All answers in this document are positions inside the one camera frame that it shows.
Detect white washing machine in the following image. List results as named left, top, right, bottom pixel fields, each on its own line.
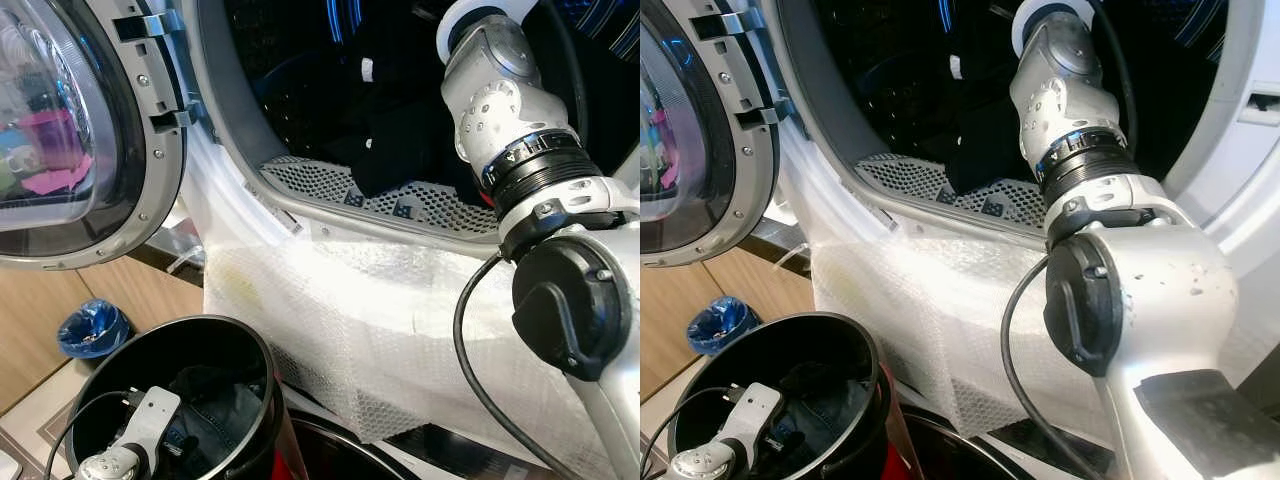
left=780, top=0, right=1280, bottom=441
left=175, top=0, right=641, bottom=480

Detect dark blue jeans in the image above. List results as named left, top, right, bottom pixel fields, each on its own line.
left=770, top=362, right=876, bottom=471
left=165, top=365, right=271, bottom=471

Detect bin with blue bag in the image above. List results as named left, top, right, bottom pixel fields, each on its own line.
left=57, top=298, right=131, bottom=359
left=687, top=296, right=758, bottom=356

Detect dark round appliance door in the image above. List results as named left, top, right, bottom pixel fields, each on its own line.
left=905, top=410, right=1011, bottom=480
left=290, top=415, right=421, bottom=480

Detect clear bubble wrap sheet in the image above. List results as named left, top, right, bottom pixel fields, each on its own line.
left=203, top=225, right=621, bottom=480
left=810, top=235, right=1131, bottom=451

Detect round grey washer door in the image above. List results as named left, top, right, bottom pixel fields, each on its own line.
left=640, top=0, right=801, bottom=269
left=0, top=0, right=206, bottom=271

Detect grey perforated lint filter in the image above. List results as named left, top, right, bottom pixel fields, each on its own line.
left=260, top=155, right=501, bottom=239
left=853, top=153, right=1051, bottom=231

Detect perforated steel washer drum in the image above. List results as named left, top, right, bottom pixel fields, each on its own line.
left=222, top=0, right=641, bottom=171
left=815, top=0, right=1216, bottom=161

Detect small black cloth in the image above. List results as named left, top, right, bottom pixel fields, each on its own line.
left=945, top=100, right=1031, bottom=196
left=350, top=100, right=441, bottom=198

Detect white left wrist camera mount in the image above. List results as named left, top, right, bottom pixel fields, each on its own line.
left=715, top=383, right=783, bottom=466
left=118, top=387, right=183, bottom=471

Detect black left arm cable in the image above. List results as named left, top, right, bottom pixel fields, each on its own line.
left=640, top=385, right=736, bottom=480
left=45, top=390, right=136, bottom=480

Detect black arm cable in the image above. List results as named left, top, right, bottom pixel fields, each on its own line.
left=45, top=390, right=136, bottom=480
left=640, top=385, right=736, bottom=480
left=452, top=0, right=593, bottom=480
left=1000, top=0, right=1143, bottom=480

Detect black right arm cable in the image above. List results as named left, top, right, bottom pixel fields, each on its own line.
left=452, top=0, right=593, bottom=480
left=1000, top=0, right=1143, bottom=480

